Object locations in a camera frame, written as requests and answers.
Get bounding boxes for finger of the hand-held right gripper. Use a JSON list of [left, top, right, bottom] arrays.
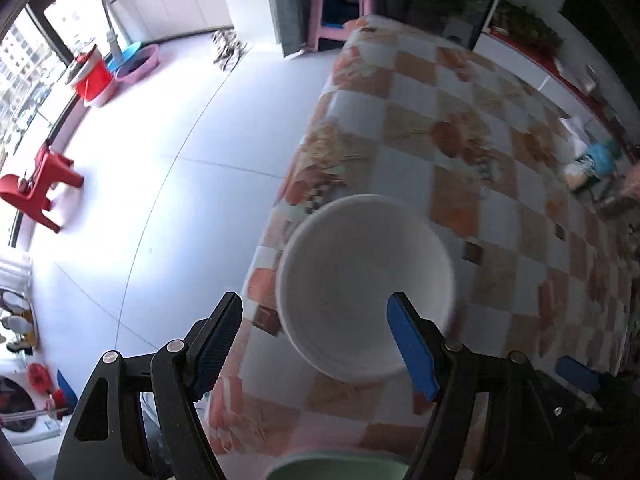
[[556, 355, 608, 395]]

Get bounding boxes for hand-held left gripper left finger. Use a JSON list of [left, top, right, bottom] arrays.
[[52, 291, 244, 480]]

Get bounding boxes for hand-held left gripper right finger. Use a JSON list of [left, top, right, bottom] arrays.
[[386, 291, 591, 480]]

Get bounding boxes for white bowl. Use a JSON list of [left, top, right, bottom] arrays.
[[274, 194, 457, 383]]

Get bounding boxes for checkered printed tablecloth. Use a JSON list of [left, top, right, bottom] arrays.
[[205, 14, 640, 480]]

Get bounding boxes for shoes on rack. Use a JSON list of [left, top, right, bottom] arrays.
[[0, 285, 40, 357]]

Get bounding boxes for red plastic stool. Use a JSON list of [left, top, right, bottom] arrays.
[[0, 140, 85, 233]]

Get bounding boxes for pink basin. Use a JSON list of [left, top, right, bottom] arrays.
[[114, 43, 160, 83]]

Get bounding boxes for red bucket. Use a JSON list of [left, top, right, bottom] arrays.
[[67, 45, 118, 108]]

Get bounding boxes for patterned slippers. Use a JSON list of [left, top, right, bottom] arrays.
[[212, 30, 249, 71]]

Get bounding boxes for white counter with red edge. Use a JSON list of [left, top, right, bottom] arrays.
[[475, 5, 626, 128]]

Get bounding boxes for blue basin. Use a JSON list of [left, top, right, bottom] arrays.
[[105, 42, 143, 73]]

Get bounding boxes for green vegetables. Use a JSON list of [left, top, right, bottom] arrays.
[[492, 1, 565, 50]]

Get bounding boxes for white pipe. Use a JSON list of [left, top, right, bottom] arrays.
[[97, 0, 123, 58]]

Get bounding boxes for pink plastic stool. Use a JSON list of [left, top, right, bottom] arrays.
[[306, 0, 386, 52]]

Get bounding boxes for grey green cabinet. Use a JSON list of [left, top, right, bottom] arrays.
[[262, 0, 321, 58]]

